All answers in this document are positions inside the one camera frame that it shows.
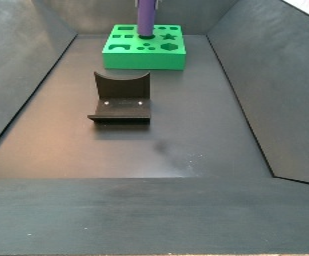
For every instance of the purple cylinder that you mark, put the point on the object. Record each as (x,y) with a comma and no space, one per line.
(146,17)

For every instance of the green shape sorter board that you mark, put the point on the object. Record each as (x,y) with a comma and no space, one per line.
(126,51)

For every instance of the black curved holder stand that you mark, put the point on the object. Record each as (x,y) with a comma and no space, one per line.
(123,98)

